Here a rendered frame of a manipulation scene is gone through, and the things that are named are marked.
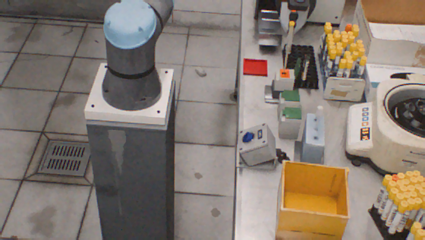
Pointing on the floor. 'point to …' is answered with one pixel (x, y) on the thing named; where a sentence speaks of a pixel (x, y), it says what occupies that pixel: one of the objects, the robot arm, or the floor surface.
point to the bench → (267, 226)
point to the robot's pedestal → (134, 177)
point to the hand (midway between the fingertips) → (291, 30)
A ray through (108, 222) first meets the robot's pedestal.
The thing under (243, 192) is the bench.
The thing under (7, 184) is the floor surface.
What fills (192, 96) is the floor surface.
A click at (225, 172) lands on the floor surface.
